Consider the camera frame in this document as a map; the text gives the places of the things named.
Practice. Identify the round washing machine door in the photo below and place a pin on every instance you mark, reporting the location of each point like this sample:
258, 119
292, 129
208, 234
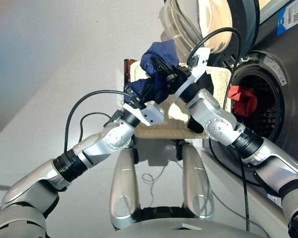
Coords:
245, 24

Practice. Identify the navy blue garment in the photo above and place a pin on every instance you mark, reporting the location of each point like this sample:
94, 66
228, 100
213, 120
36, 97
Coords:
164, 49

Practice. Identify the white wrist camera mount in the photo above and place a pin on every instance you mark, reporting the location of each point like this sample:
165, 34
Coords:
151, 114
201, 64

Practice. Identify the silver robot torso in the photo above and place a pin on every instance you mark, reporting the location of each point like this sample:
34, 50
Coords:
183, 230

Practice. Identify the blue energy label sticker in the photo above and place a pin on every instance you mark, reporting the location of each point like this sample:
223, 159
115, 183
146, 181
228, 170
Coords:
274, 199

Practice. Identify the black garment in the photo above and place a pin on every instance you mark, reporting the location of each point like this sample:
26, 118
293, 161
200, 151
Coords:
195, 125

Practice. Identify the blue sticker with barcode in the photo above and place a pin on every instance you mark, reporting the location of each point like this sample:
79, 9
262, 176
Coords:
289, 17

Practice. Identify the orange garment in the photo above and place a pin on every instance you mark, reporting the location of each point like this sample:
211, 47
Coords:
245, 101

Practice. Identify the grey washing machine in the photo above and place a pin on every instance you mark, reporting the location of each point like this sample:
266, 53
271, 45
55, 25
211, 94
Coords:
288, 86

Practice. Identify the silver robot leg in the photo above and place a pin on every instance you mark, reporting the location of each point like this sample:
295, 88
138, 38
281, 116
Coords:
124, 188
197, 183

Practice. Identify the grey drum rim sticker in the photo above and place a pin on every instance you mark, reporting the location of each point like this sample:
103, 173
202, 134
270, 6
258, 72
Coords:
275, 70

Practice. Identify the black robot waist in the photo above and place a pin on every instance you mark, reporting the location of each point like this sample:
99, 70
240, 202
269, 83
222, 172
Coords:
161, 213

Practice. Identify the pale woven laundry basket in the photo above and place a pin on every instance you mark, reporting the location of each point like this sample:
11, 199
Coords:
173, 116

